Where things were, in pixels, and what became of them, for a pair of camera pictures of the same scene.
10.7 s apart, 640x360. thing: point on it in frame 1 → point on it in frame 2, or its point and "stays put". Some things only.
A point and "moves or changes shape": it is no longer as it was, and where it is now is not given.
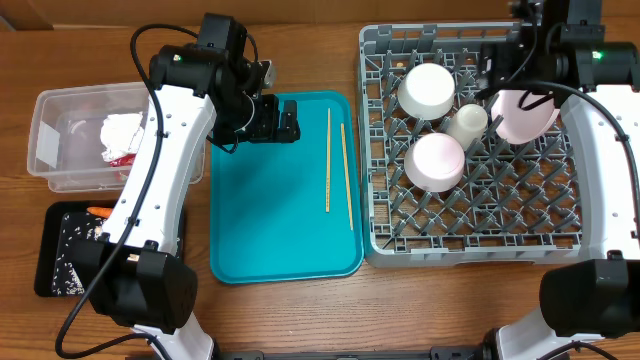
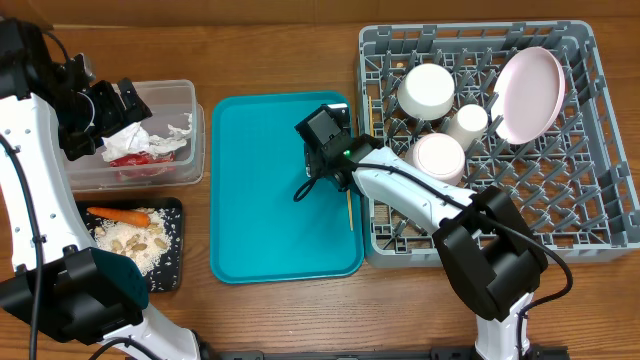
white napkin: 121,135 stays put
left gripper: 268,129 → 115,115
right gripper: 496,69 → 318,161
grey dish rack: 440,187 stays put
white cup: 468,122 stays put
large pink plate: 520,126 stays put
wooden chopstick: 327,161 moves or changes shape
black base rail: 451,353 stays put
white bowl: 426,91 stays put
